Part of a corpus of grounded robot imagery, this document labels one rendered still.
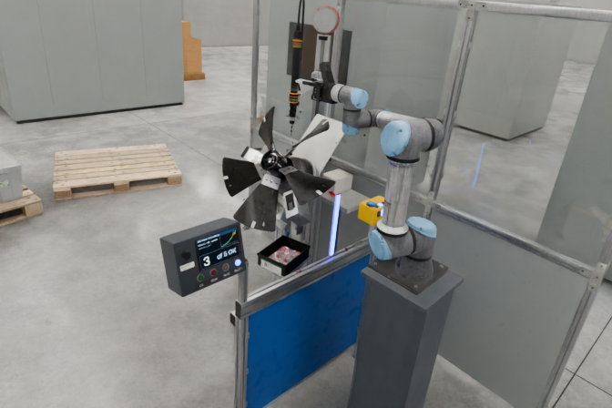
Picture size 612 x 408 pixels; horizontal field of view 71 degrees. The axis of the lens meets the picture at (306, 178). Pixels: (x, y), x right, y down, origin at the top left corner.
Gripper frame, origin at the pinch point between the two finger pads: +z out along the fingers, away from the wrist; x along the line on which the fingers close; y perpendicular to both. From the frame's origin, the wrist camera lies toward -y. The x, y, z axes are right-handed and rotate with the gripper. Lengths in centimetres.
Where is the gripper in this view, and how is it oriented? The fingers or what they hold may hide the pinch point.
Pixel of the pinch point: (304, 78)
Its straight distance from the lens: 201.3
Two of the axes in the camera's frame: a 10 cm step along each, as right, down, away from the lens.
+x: 7.3, -2.1, 6.5
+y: -0.8, 9.2, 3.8
